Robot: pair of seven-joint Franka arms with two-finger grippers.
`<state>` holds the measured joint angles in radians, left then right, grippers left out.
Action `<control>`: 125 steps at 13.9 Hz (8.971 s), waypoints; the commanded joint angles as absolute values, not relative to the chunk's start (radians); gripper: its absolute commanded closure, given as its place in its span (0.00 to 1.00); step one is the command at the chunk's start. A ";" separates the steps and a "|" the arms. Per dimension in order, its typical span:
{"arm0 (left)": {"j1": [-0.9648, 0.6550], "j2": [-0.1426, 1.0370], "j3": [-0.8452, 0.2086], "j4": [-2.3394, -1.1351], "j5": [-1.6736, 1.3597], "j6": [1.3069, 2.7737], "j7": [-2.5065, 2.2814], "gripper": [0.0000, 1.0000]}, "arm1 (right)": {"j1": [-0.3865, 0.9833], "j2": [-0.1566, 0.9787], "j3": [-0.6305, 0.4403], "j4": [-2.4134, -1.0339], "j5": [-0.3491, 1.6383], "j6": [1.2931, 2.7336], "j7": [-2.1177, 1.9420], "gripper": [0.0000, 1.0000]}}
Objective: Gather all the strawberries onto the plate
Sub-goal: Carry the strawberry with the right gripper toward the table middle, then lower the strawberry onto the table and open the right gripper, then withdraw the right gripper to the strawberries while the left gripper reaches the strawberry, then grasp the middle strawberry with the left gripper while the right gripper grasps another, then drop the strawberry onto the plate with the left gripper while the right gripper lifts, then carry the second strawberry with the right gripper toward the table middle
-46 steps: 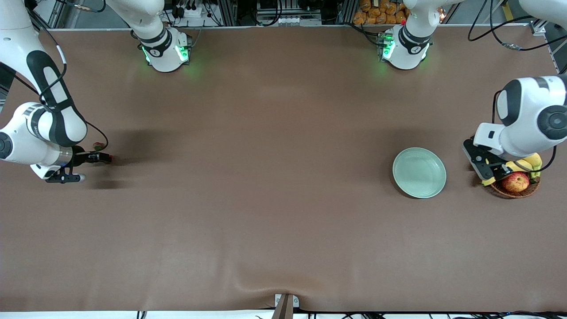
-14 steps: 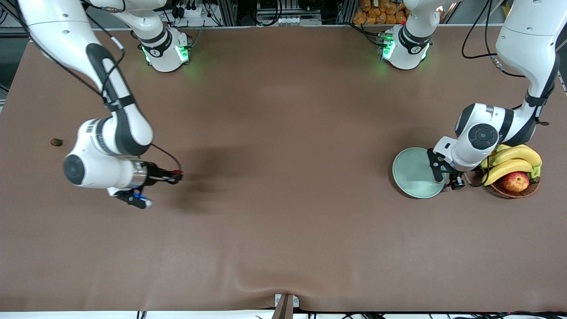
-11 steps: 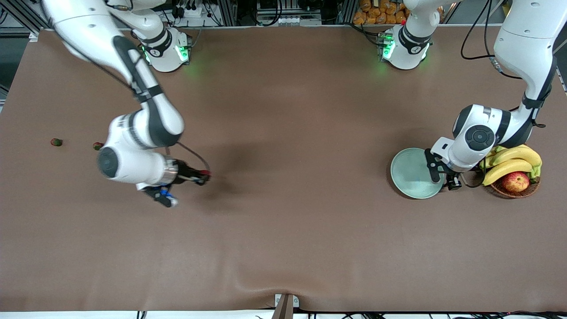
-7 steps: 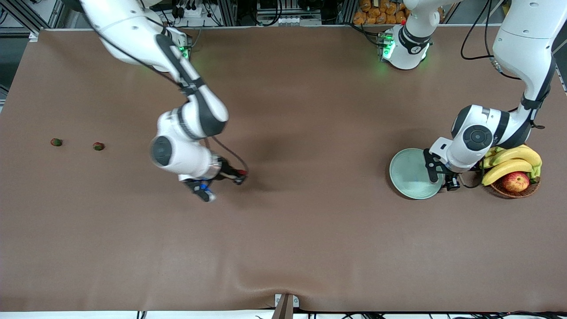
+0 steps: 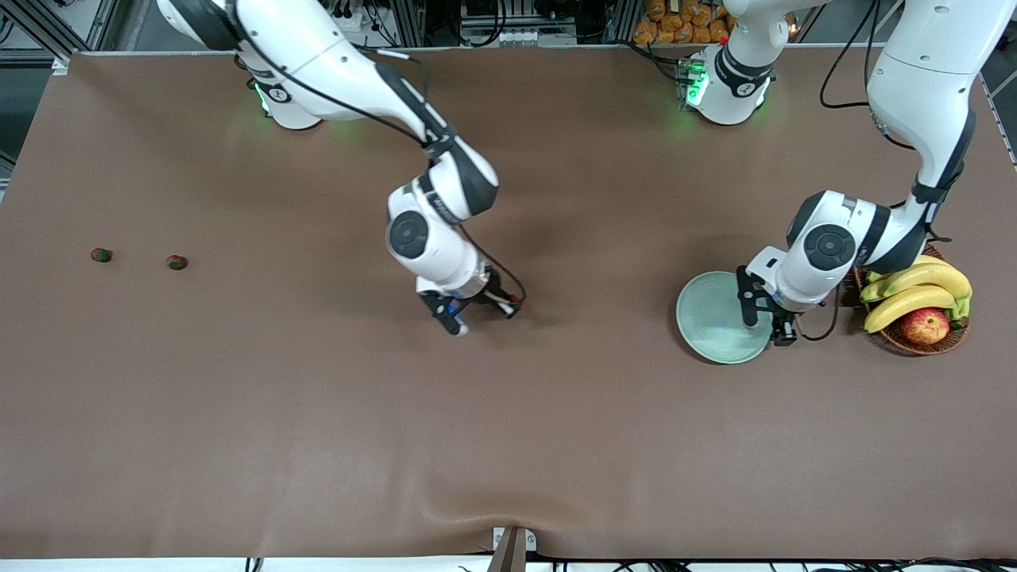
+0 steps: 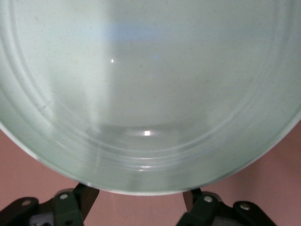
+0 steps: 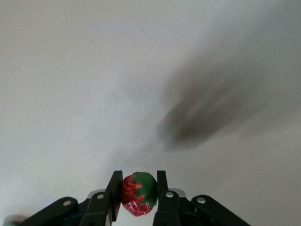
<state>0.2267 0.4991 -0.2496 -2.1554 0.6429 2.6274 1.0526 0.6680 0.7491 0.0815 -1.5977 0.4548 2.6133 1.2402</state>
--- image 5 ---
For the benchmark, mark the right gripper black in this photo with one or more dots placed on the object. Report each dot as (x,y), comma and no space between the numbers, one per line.
(494,287)

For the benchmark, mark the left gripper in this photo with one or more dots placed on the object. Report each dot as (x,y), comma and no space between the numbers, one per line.
(783,324)

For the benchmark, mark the pale green round plate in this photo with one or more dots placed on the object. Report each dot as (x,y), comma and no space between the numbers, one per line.
(715,326)

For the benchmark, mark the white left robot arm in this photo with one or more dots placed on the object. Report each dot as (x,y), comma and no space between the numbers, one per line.
(922,79)

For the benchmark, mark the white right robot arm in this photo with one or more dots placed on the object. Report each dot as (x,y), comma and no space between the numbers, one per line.
(318,40)

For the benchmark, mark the brown wicker basket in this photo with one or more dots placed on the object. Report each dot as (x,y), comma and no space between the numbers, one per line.
(894,340)

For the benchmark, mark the red apple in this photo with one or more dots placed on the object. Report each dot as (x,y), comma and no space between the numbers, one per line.
(924,326)

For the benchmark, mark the yellow banana bunch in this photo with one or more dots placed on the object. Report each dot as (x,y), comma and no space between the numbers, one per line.
(922,280)

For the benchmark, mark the grey equipment rack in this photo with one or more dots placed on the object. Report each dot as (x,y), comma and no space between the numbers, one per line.
(516,36)

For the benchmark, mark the brown table mat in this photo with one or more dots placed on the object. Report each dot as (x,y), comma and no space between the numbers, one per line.
(238,461)

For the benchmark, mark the orange packaged bread pile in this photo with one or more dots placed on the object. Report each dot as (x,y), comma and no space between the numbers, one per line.
(675,24)

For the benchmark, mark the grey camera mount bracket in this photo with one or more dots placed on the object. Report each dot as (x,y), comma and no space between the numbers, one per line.
(511,548)

